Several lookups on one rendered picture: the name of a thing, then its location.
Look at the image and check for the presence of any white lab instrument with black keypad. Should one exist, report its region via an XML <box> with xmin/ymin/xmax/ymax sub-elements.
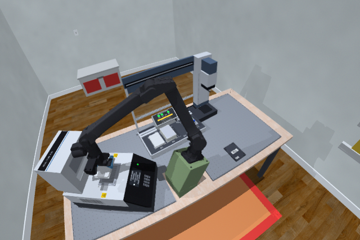
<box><xmin>34</xmin><ymin>131</ymin><xmax>158</xmax><ymax>212</ymax></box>

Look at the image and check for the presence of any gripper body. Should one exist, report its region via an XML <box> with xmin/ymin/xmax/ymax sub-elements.
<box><xmin>97</xmin><ymin>150</ymin><xmax>112</xmax><ymax>166</ymax></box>

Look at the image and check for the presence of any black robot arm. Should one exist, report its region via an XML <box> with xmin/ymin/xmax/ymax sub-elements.
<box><xmin>70</xmin><ymin>76</ymin><xmax>207</xmax><ymax>175</ymax></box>

